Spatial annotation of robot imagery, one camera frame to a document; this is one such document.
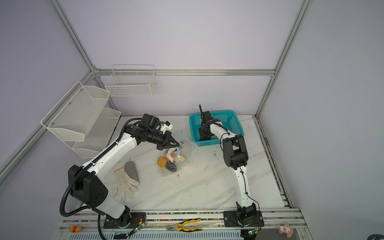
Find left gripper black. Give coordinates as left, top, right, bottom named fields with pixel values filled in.
left=147, top=130, right=180, bottom=151

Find cream round toy food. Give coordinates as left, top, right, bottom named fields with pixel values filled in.
left=173, top=155, right=186, bottom=165

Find clear zip top bag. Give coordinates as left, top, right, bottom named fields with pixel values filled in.
left=157, top=130, right=194, bottom=177

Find yellow mango toy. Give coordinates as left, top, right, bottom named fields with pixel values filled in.
left=157, top=157, right=168, bottom=169

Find dark avocado toy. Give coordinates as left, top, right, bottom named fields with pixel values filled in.
left=166, top=161, right=178, bottom=172

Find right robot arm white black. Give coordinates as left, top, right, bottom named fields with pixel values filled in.
left=199, top=110, right=264, bottom=227

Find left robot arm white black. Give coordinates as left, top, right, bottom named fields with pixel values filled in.
left=59, top=124, right=180, bottom=225

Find teal plastic basket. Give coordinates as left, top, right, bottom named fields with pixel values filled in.
left=189, top=111, right=245, bottom=147

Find white work glove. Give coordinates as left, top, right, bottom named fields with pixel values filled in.
left=111, top=167, right=139, bottom=203

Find white mesh two-tier shelf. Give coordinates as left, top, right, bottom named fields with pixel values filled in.
left=41, top=82, right=121, bottom=159

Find pink white plush toy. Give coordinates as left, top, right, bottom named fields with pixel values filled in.
left=278, top=222, right=293, bottom=238

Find yellow rubber duck toy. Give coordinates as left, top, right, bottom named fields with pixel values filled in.
left=70, top=225, right=82, bottom=233

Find black corrugated cable conduit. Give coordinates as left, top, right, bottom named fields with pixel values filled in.
left=59, top=117, right=142, bottom=240

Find white wire wall basket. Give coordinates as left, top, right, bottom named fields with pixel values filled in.
left=105, top=65, right=157, bottom=97

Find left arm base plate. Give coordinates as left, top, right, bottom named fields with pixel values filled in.
left=103, top=212, right=147, bottom=229

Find yellow handled pliers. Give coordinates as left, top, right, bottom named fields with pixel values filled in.
left=165, top=218, right=203, bottom=233

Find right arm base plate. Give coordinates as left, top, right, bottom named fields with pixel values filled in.
left=223, top=211, right=265, bottom=228

